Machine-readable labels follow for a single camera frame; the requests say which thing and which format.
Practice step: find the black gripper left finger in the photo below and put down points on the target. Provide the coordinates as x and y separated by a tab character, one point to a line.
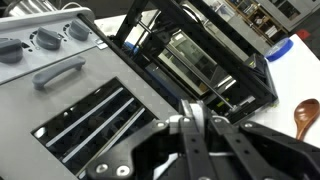
154	152

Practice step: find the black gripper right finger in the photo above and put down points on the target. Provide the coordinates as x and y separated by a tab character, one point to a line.
251	151

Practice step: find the wooden spoon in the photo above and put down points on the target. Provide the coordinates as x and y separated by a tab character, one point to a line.
305	114

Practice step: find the toy kitchen stove oven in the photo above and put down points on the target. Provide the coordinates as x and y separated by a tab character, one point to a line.
65	96

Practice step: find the silver pot on stove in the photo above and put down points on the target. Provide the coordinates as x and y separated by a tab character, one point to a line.
25	7

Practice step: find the black metal frame rack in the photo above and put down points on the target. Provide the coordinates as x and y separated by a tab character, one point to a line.
187	51

